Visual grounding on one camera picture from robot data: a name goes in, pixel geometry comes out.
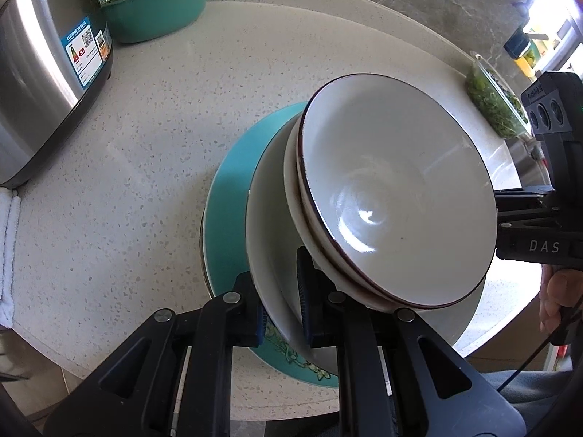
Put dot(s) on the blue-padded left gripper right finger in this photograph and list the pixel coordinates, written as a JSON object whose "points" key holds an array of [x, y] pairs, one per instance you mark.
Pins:
{"points": [[396, 374]]}

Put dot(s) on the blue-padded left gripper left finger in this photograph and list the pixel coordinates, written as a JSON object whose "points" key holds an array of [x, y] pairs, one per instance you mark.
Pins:
{"points": [[171, 377]]}

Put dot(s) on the white bowl dark rim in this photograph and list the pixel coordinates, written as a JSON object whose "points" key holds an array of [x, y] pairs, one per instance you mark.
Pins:
{"points": [[396, 190]]}

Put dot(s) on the large white bowl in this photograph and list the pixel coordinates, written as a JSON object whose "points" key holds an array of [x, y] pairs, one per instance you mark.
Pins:
{"points": [[272, 241]]}

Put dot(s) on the teal floral plate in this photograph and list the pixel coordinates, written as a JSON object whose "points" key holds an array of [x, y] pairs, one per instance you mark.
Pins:
{"points": [[223, 240]]}

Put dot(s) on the small floral rice bowl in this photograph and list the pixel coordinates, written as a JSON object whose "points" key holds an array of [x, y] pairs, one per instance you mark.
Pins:
{"points": [[293, 199]]}

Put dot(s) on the right forearm grey sleeve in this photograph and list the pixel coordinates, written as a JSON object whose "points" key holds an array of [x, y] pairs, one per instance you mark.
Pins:
{"points": [[532, 393]]}

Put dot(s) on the person's right hand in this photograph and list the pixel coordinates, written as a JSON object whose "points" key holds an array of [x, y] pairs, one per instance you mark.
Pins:
{"points": [[558, 288]]}

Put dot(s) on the clear container of greens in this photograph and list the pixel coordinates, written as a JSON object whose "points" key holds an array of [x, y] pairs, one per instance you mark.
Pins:
{"points": [[495, 100]]}

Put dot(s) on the white folded towel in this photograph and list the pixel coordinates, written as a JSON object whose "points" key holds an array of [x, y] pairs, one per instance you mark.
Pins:
{"points": [[10, 216]]}

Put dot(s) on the stainless steel rice cooker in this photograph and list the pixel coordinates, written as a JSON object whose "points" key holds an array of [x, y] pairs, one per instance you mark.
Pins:
{"points": [[56, 56]]}

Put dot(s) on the teal basin with vegetables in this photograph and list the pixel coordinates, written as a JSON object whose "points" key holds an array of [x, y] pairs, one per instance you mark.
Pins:
{"points": [[135, 21]]}

